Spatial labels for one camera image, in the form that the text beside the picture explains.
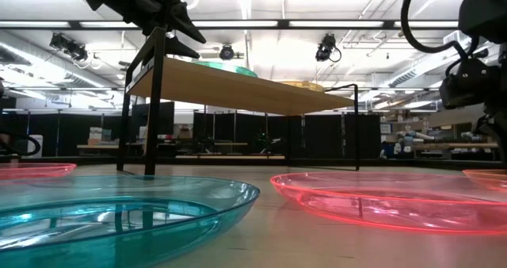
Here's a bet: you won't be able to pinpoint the wooden background table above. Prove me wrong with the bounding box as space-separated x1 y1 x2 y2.
411 142 500 151

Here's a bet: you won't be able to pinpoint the black room divider panel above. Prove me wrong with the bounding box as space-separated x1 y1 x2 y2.
0 113 132 158
132 101 176 158
193 111 382 160

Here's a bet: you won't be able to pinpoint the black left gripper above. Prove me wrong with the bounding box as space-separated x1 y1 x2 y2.
67 0 208 59

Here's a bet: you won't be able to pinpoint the wooden tray board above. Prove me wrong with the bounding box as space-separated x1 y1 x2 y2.
116 25 362 177

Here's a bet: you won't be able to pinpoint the silver ventilation duct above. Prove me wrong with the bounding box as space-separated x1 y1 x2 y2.
387 41 507 90
0 29 120 90

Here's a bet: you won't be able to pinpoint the blue transparent plastic plate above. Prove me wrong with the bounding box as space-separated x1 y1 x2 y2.
193 59 259 78
0 174 261 268

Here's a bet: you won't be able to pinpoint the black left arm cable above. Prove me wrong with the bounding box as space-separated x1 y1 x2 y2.
0 132 43 158

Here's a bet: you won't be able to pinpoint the green transparent plastic plate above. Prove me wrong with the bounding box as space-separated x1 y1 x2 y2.
279 79 326 94
193 59 259 78

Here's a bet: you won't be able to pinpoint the black ceiling spotlight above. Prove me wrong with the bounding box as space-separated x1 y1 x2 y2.
48 32 90 63
314 33 343 63
219 44 235 62

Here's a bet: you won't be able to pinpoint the pink transparent plastic plate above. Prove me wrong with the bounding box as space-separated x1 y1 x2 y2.
269 170 507 236
0 163 78 182

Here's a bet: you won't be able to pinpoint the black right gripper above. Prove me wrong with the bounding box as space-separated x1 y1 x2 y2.
438 57 507 165

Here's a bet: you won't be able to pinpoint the white bin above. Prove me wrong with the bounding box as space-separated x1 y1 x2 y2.
26 134 44 159

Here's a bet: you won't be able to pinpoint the stacked cardboard boxes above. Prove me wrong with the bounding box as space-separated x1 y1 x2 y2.
87 126 112 145

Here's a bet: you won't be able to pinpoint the long wooden workbench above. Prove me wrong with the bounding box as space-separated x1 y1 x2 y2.
77 141 286 160

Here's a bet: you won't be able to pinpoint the orange transparent plastic plate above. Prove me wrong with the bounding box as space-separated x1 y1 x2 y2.
462 168 507 193
279 79 326 94

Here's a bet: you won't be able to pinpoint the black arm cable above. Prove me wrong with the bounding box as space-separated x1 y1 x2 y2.
399 0 482 61
0 132 43 158

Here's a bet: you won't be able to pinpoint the black metal rig frame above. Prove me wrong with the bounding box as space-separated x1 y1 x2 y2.
0 19 507 170

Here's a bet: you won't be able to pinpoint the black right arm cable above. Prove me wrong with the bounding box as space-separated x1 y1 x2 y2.
399 0 482 61

